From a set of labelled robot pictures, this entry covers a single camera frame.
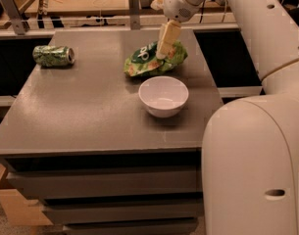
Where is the white bowl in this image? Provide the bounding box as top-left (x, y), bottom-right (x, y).
top-left (138, 76), bottom-right (189, 118)

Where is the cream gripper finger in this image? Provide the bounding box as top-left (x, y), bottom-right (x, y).
top-left (156, 20), bottom-right (181, 59)
top-left (150, 0), bottom-right (164, 11)

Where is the grey drawer cabinet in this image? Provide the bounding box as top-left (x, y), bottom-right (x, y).
top-left (0, 29), bottom-right (222, 235)

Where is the cardboard box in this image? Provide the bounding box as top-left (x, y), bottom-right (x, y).
top-left (0, 164), bottom-right (52, 227)

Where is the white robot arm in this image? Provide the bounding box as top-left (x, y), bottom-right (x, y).
top-left (163, 0), bottom-right (299, 235)

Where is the green rice chip bag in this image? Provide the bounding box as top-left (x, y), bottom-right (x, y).
top-left (124, 41), bottom-right (188, 77)

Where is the middle metal bracket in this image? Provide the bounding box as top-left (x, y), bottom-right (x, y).
top-left (128, 0), bottom-right (140, 30)

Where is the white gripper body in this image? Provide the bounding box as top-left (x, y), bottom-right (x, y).
top-left (163, 0), bottom-right (200, 23)

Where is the left metal bracket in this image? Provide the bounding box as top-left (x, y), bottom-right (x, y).
top-left (0, 0), bottom-right (27, 35)

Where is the green soda can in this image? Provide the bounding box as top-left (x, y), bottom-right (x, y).
top-left (32, 45), bottom-right (75, 67)

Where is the wooden workbench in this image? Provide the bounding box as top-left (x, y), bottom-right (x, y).
top-left (0, 0), bottom-right (241, 31)

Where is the metal bracket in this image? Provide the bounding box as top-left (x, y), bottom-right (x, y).
top-left (128, 0), bottom-right (140, 30)
top-left (0, 0), bottom-right (27, 35)

